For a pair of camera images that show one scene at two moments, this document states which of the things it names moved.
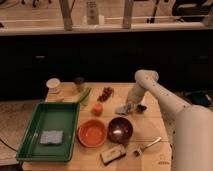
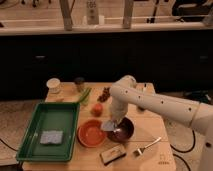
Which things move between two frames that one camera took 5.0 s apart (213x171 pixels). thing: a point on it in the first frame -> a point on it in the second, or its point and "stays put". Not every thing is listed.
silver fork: [140, 151] stays put
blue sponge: [51, 137] stays put
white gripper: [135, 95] -> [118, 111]
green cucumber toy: [85, 95] stays put
